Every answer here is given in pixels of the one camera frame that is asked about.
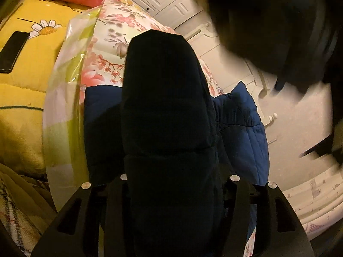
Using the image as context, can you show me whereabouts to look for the black smartphone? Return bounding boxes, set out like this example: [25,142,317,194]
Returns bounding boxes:
[0,31,30,74]

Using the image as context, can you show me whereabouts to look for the white wooden headboard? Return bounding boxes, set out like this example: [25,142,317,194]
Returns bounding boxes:
[184,23,279,145]

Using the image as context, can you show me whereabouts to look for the plaid blanket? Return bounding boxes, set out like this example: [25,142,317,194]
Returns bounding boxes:
[0,163,58,257]

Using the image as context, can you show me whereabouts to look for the white wardrobe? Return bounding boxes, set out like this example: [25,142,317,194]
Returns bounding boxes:
[114,0,204,31]

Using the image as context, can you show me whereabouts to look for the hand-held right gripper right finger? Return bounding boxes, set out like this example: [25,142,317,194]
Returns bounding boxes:
[224,175,314,257]

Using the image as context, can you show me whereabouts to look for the navy blue padded jacket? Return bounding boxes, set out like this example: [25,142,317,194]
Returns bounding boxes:
[83,29,270,257]

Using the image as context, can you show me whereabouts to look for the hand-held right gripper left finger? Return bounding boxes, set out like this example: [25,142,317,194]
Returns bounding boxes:
[31,173,134,257]

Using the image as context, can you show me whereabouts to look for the yellow daisy blanket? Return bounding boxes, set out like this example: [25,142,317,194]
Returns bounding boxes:
[0,0,108,177]

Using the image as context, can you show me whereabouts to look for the floral bed quilt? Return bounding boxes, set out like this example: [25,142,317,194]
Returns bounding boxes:
[43,0,223,212]

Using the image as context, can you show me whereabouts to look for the boat print curtain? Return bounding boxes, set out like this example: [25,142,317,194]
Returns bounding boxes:
[281,163,343,241]

